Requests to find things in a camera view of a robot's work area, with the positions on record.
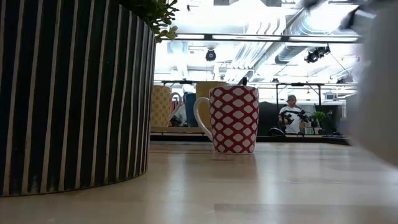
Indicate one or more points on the blue ceramic mug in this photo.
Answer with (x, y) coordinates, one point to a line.
(190, 109)

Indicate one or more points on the red lattice patterned mug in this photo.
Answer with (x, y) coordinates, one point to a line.
(233, 124)

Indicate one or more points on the yellow dot patterned mug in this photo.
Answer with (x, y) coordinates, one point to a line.
(161, 105)

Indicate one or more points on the black background robot arm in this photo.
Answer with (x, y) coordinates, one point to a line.
(289, 118)

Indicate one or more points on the person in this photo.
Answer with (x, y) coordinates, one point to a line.
(291, 99)

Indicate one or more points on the small background potted plant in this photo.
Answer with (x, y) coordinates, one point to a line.
(317, 116)

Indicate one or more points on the black track spotlight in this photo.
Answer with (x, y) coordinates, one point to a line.
(314, 56)

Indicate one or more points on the potted plant in striped pot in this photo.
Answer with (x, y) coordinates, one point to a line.
(62, 93)

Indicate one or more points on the round black overhead camera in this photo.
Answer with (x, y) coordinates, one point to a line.
(211, 56)

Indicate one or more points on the overhead rig frame bar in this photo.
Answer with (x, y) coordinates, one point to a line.
(284, 38)

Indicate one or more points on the black aluminium table frame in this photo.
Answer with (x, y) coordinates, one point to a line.
(311, 140)

